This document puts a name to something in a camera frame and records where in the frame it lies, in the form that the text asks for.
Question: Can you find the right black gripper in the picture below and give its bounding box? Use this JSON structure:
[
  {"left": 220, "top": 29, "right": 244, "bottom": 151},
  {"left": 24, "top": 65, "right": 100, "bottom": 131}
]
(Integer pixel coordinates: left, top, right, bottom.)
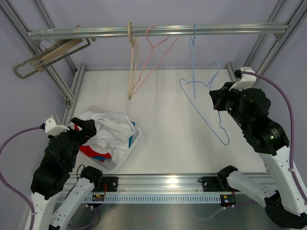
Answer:
[{"left": 210, "top": 82, "right": 250, "bottom": 131}]

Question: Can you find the red t shirt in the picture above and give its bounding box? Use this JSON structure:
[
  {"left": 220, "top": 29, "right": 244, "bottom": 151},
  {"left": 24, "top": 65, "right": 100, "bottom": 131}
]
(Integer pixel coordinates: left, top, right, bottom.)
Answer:
[{"left": 73, "top": 124, "right": 111, "bottom": 162}]

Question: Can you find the white t shirt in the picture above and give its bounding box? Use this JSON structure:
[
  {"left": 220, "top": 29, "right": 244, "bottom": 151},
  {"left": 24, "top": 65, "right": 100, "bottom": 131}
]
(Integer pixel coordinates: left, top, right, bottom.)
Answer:
[{"left": 77, "top": 111, "right": 136, "bottom": 166}]

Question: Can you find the blue wire hanger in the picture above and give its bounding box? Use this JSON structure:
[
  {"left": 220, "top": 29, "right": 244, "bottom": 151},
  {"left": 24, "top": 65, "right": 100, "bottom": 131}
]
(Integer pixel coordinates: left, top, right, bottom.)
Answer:
[{"left": 179, "top": 61, "right": 230, "bottom": 146}]

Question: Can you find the blue t shirt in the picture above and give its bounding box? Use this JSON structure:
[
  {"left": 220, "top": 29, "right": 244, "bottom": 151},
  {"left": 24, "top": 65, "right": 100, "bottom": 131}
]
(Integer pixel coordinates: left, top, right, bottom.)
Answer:
[{"left": 89, "top": 121, "right": 136, "bottom": 165}]

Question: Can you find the light blue hanger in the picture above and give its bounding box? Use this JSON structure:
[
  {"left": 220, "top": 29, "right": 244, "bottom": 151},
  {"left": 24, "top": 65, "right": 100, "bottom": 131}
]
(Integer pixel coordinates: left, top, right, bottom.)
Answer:
[{"left": 189, "top": 25, "right": 197, "bottom": 98}]

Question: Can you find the beige plastic hanger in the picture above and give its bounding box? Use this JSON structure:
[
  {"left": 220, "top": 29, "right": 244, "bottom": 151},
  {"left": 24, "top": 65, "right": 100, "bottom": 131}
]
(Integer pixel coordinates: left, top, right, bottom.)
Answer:
[{"left": 127, "top": 22, "right": 139, "bottom": 100}]

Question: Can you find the pink hanger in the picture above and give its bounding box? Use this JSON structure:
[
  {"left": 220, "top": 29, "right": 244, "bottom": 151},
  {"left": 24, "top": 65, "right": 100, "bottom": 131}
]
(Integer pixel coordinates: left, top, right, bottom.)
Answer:
[{"left": 132, "top": 25, "right": 180, "bottom": 97}]

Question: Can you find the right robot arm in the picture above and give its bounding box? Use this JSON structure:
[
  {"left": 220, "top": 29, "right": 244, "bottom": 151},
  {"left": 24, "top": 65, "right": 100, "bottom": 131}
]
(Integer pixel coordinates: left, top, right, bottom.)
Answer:
[{"left": 209, "top": 82, "right": 307, "bottom": 230}]

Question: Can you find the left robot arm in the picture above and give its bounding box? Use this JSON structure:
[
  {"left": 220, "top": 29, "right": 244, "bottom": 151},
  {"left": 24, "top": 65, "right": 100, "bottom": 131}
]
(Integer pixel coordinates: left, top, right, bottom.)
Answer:
[{"left": 27, "top": 116, "right": 103, "bottom": 230}]

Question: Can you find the beige empty hanger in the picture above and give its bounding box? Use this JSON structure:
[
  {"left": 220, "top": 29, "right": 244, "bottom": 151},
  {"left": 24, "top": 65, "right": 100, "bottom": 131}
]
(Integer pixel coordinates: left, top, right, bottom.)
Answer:
[{"left": 29, "top": 38, "right": 96, "bottom": 73}]

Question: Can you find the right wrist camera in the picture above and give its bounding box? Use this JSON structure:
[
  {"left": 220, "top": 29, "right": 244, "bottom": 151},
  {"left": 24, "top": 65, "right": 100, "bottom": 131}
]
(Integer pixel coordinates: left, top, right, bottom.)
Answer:
[{"left": 230, "top": 67, "right": 256, "bottom": 91}]

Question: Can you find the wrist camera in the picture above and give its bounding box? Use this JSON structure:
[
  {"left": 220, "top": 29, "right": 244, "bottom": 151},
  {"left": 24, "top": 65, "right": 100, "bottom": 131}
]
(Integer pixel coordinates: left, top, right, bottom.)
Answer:
[
  {"left": 230, "top": 67, "right": 256, "bottom": 91},
  {"left": 42, "top": 115, "right": 69, "bottom": 136}
]

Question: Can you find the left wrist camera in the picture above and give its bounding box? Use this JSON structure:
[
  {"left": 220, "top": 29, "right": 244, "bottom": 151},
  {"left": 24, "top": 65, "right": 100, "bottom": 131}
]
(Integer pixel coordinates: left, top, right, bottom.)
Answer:
[{"left": 42, "top": 115, "right": 69, "bottom": 136}]

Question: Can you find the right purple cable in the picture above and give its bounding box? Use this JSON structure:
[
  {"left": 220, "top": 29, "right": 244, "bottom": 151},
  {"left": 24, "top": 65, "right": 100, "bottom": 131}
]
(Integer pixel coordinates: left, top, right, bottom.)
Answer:
[{"left": 239, "top": 71, "right": 307, "bottom": 204}]

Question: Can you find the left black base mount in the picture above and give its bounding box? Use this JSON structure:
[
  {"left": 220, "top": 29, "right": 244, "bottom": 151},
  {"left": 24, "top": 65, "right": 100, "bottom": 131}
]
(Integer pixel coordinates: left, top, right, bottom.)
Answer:
[{"left": 93, "top": 176, "right": 118, "bottom": 192}]

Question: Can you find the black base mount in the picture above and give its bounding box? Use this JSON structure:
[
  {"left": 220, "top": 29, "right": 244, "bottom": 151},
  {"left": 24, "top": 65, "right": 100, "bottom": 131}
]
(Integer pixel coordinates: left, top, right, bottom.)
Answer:
[
  {"left": 198, "top": 176, "right": 239, "bottom": 192},
  {"left": 93, "top": 176, "right": 118, "bottom": 192}
]

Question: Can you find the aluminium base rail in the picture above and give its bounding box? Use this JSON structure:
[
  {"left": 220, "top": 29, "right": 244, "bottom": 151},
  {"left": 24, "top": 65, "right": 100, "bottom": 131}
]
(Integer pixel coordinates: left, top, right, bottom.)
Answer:
[{"left": 30, "top": 173, "right": 292, "bottom": 194}]

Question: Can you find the left aluminium frame post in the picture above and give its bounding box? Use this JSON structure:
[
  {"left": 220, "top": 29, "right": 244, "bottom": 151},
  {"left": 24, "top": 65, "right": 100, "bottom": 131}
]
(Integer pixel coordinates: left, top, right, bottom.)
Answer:
[{"left": 0, "top": 0, "right": 86, "bottom": 149}]

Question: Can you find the aluminium frame post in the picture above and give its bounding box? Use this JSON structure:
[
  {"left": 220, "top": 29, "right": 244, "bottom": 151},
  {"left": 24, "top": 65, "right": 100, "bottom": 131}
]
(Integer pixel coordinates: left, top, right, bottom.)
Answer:
[
  {"left": 0, "top": 0, "right": 86, "bottom": 149},
  {"left": 224, "top": 0, "right": 307, "bottom": 81}
]

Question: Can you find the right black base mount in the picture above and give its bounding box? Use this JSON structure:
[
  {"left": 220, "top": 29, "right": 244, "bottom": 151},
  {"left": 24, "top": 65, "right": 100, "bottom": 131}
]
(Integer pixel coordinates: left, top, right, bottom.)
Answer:
[{"left": 198, "top": 176, "right": 239, "bottom": 192}]

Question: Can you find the aluminium hanging rail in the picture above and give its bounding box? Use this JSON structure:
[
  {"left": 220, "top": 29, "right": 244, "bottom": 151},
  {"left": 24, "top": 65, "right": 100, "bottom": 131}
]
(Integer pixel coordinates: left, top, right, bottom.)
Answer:
[{"left": 27, "top": 23, "right": 289, "bottom": 40}]

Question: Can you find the white cable duct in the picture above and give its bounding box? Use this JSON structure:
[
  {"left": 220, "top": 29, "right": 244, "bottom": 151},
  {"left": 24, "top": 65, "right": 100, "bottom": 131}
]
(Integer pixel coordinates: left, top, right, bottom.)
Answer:
[{"left": 41, "top": 193, "right": 221, "bottom": 204}]

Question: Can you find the right aluminium frame post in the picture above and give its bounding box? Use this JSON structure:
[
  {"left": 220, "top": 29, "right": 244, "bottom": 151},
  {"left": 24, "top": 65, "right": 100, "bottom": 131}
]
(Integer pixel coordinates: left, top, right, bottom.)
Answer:
[{"left": 224, "top": 0, "right": 307, "bottom": 81}]

